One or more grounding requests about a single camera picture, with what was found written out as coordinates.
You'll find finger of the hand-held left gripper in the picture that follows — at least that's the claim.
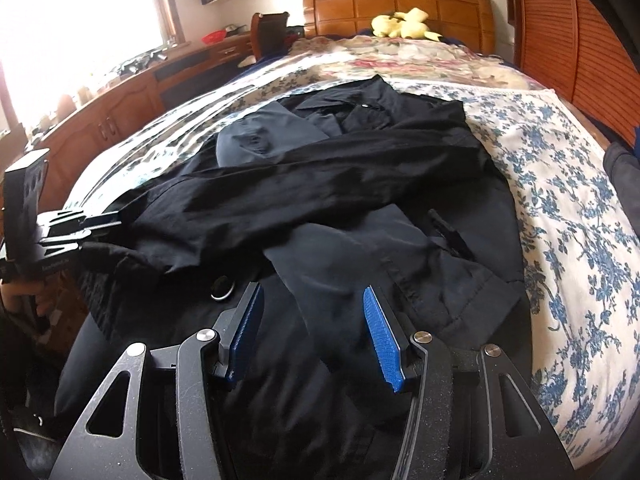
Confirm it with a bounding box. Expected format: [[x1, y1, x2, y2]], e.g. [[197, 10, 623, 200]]
[[37, 236, 96, 263], [35, 209, 124, 236]]

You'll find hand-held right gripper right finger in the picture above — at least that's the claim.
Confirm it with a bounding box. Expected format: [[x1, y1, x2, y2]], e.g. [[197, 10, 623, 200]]
[[362, 285, 571, 480]]

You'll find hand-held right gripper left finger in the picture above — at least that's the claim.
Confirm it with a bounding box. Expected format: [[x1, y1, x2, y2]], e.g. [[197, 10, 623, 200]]
[[47, 282, 266, 480]]

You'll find black double-breasted coat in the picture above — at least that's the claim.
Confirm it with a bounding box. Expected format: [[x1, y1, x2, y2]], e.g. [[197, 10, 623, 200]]
[[55, 74, 526, 480]]

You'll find person's left hand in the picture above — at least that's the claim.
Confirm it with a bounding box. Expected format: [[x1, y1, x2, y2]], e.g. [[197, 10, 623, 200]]
[[0, 282, 55, 321]]

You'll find wooden desk cabinet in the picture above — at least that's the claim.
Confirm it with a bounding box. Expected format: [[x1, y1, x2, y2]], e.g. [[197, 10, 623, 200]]
[[22, 35, 256, 201]]

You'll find black gadget pile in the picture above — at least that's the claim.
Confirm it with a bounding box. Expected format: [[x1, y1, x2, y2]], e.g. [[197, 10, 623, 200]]
[[117, 50, 168, 78]]

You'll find wood framed window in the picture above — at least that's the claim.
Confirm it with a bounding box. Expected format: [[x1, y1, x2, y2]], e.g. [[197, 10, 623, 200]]
[[0, 0, 188, 131]]

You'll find blue floral blanket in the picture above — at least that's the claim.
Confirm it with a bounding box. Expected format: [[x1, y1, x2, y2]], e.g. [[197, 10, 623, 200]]
[[65, 72, 640, 451]]

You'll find wooden chair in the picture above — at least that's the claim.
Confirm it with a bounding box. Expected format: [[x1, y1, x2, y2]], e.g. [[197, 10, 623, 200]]
[[249, 11, 306, 58]]

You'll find pink floral quilt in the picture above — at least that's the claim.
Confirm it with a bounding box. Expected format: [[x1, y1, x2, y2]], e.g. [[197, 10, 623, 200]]
[[235, 35, 546, 93]]

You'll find dark grey padded garment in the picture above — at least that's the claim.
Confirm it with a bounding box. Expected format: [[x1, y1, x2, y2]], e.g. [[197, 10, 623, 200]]
[[602, 141, 640, 211]]

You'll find yellow plush toy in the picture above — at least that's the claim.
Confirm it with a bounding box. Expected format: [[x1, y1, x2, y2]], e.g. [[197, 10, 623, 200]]
[[371, 7, 443, 42]]

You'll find wooden bed headboard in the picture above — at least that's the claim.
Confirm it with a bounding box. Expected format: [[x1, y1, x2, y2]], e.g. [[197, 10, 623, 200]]
[[302, 0, 496, 56]]

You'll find wooden louvered wardrobe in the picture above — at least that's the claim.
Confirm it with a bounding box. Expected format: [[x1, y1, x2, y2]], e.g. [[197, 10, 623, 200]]
[[502, 0, 640, 146]]

